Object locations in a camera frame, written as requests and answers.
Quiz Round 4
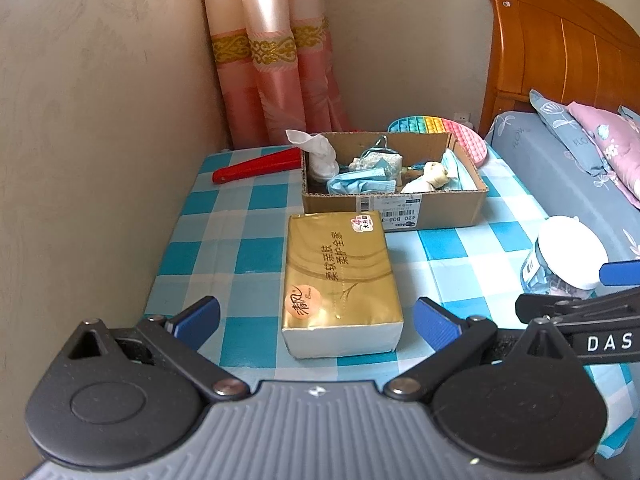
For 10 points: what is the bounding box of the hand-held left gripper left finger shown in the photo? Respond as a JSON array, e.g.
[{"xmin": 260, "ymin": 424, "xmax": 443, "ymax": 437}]
[{"xmin": 55, "ymin": 296, "xmax": 251, "ymax": 403}]

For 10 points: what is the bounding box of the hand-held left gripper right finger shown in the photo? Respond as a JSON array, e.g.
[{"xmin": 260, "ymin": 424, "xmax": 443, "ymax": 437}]
[{"xmin": 384, "ymin": 297, "xmax": 576, "ymax": 403}]

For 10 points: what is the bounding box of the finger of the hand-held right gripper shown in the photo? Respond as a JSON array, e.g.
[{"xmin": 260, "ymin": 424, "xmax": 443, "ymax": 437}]
[
  {"xmin": 599, "ymin": 259, "xmax": 640, "ymax": 287},
  {"xmin": 515, "ymin": 292, "xmax": 640, "ymax": 335}
]

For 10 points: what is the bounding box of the brown cardboard box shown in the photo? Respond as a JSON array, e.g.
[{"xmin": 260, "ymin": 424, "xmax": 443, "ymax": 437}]
[{"xmin": 300, "ymin": 131, "xmax": 490, "ymax": 231}]

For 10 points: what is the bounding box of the blue face mask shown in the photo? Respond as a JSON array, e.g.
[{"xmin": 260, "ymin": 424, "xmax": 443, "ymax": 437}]
[
  {"xmin": 439, "ymin": 149, "xmax": 477, "ymax": 192},
  {"xmin": 327, "ymin": 169, "xmax": 402, "ymax": 195}
]

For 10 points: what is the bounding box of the floral fabric sachet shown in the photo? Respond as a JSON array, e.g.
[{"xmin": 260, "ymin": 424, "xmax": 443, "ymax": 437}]
[{"xmin": 350, "ymin": 152, "xmax": 404, "ymax": 177}]

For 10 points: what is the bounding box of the white cloth doll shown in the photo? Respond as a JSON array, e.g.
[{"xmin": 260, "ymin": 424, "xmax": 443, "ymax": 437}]
[{"xmin": 285, "ymin": 129, "xmax": 337, "ymax": 182}]

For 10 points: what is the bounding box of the clear jar with white lid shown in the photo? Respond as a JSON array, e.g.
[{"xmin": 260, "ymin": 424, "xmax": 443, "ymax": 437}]
[{"xmin": 520, "ymin": 215, "xmax": 609, "ymax": 302}]

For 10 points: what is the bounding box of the blue checkered tablecloth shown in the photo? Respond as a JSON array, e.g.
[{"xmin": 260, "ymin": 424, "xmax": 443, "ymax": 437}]
[{"xmin": 142, "ymin": 142, "xmax": 640, "ymax": 461}]

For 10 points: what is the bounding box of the gold tissue pack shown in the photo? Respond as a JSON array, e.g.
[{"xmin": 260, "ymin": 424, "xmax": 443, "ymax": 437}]
[{"xmin": 281, "ymin": 211, "xmax": 405, "ymax": 359}]

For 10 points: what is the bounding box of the pink floral pillow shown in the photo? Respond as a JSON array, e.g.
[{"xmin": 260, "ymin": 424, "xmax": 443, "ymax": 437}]
[{"xmin": 567, "ymin": 101, "xmax": 640, "ymax": 211}]

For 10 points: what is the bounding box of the blue leaf print pillow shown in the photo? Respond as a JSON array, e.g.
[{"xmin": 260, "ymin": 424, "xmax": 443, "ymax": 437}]
[{"xmin": 529, "ymin": 89, "xmax": 626, "ymax": 177}]

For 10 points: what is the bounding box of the red folding fan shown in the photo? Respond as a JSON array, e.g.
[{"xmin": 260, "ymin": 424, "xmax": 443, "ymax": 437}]
[{"xmin": 211, "ymin": 146, "xmax": 303, "ymax": 185}]

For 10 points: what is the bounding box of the rainbow pop bubble toy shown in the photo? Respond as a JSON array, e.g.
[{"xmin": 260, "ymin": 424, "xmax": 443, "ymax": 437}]
[{"xmin": 387, "ymin": 114, "xmax": 488, "ymax": 167}]

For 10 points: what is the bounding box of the wooden bed headboard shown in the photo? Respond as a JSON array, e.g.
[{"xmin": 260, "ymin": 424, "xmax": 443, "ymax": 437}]
[{"xmin": 479, "ymin": 0, "xmax": 640, "ymax": 133}]

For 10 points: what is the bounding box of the pink curtain with gold band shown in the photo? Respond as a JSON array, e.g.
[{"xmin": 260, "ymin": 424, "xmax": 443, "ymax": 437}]
[{"xmin": 200, "ymin": 0, "xmax": 352, "ymax": 148}]

